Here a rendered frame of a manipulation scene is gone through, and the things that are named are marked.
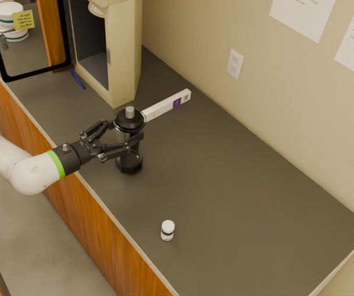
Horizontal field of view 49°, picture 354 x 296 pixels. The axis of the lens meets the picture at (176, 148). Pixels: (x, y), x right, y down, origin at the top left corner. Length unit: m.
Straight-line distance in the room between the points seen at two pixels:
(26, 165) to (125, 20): 0.65
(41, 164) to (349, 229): 1.05
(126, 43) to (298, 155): 0.80
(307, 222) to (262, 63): 0.61
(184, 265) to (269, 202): 0.40
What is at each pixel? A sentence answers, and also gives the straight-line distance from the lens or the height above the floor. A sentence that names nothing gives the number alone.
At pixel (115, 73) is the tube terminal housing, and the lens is 1.60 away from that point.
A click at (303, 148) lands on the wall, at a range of 1.58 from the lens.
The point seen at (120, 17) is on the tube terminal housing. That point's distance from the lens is 1.48.
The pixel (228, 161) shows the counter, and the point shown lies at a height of 0.94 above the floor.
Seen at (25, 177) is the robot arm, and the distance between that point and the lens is 1.16.
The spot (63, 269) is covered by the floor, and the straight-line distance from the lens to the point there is 2.33.
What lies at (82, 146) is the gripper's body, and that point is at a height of 1.19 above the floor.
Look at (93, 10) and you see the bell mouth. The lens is 1.58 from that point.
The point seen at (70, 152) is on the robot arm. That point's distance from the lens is 1.20.
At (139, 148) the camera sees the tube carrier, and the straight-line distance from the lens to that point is 1.34.
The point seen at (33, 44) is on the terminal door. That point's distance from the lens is 1.76.
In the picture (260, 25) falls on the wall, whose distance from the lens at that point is 1.51.
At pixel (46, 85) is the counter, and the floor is 0.94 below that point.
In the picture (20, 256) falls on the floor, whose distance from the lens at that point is 2.42.
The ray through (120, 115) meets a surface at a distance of 1.27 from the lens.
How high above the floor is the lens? 2.08
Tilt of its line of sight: 47 degrees down
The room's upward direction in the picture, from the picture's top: 7 degrees clockwise
